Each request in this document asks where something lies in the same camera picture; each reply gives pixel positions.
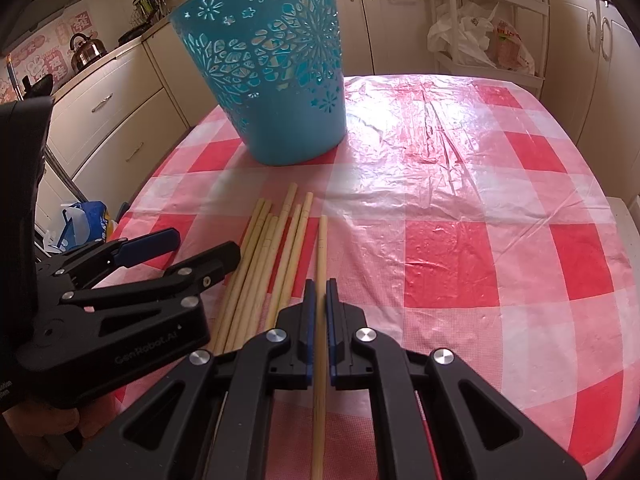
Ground pale wooden chopstick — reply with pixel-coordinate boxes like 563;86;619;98
310;215;330;480

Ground cream kitchen cabinet with drawers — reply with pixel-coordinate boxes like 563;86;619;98
35;7;221;221

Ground counter dish rack with utensils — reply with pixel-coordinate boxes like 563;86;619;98
119;0;202;43

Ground pink wall stickers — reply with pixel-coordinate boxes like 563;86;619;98
0;10;96;106

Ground red white checked tablecloth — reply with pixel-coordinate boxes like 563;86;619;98
107;74;632;480

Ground bundle of wooden chopsticks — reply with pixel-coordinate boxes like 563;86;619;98
209;182;315;356

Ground cream cabinet with long handles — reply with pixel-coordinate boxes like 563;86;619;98
335;0;441;78

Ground white shelf trolley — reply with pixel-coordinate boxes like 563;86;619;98
427;0;548;96

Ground white plastic bag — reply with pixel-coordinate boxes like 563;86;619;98
427;2;501;68

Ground steel kettle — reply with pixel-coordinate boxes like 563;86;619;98
69;32;107;73

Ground red printed plastic bag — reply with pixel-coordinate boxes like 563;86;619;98
487;20;536;73

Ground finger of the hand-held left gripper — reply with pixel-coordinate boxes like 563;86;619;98
60;241;242;312
37;227;181;291

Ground blue perforated plastic basket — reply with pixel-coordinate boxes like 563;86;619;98
170;0;348;166

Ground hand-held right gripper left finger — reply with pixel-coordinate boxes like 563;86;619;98
57;279;317;480

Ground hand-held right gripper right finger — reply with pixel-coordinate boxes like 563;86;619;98
326;278;586;480

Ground cream cabinet with ring handles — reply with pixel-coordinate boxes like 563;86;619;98
542;0;640;201

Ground blue plastic bag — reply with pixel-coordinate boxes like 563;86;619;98
42;201;111;253

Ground person's left hand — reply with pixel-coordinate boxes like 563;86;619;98
0;405;82;441

